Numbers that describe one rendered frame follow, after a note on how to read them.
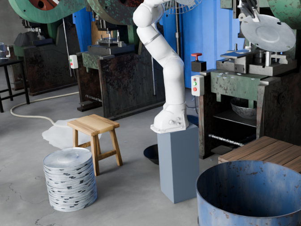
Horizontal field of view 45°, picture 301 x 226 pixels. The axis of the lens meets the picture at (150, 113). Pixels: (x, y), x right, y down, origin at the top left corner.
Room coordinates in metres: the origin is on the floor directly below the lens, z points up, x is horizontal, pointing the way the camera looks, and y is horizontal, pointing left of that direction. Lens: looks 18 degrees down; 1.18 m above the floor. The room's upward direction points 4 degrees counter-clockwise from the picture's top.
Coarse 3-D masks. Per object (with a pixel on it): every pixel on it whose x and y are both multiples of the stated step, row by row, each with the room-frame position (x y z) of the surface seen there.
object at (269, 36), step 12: (252, 24) 1.88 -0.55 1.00; (264, 24) 1.83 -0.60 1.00; (276, 24) 1.78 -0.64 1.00; (252, 36) 1.96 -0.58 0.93; (264, 36) 1.91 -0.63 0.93; (276, 36) 1.86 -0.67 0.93; (288, 36) 1.80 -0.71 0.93; (264, 48) 1.98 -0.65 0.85; (276, 48) 1.92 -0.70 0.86; (288, 48) 1.87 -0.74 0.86
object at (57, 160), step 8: (56, 152) 2.08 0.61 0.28; (64, 152) 2.07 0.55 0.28; (72, 152) 2.06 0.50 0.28; (80, 152) 2.05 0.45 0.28; (48, 160) 1.97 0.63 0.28; (56, 160) 1.97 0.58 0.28; (64, 160) 1.94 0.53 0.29; (72, 160) 1.94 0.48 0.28; (80, 160) 1.94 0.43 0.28; (88, 160) 1.93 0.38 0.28; (56, 168) 1.85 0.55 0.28; (64, 168) 1.84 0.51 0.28
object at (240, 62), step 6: (222, 54) 2.32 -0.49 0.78; (228, 54) 2.30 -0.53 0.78; (234, 54) 2.29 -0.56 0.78; (240, 54) 2.27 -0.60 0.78; (246, 54) 2.26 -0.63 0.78; (252, 54) 2.30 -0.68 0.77; (234, 60) 2.36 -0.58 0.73; (240, 60) 2.32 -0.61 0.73; (246, 60) 2.29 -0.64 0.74; (252, 60) 2.34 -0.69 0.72; (234, 66) 2.36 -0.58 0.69; (240, 66) 2.32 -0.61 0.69; (246, 66) 2.29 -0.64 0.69; (240, 72) 2.32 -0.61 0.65; (246, 72) 2.29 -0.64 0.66
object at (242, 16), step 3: (240, 9) 2.44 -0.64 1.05; (240, 12) 2.44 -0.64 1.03; (240, 15) 2.42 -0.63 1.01; (243, 15) 2.41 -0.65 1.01; (240, 18) 2.42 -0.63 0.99; (243, 18) 2.41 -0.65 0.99; (240, 21) 2.40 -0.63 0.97; (246, 21) 2.37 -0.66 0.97; (240, 24) 2.40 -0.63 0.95; (240, 27) 2.39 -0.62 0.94; (240, 30) 2.40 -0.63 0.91; (240, 33) 2.40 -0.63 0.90
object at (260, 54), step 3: (246, 48) 2.48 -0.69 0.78; (249, 48) 2.47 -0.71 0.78; (252, 48) 2.47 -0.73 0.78; (255, 48) 2.46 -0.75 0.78; (258, 48) 2.45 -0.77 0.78; (261, 48) 2.44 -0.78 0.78; (261, 51) 2.35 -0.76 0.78; (264, 51) 2.38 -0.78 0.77; (255, 54) 2.38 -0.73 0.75; (258, 54) 2.37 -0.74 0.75; (261, 54) 2.36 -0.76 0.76; (264, 54) 2.38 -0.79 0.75
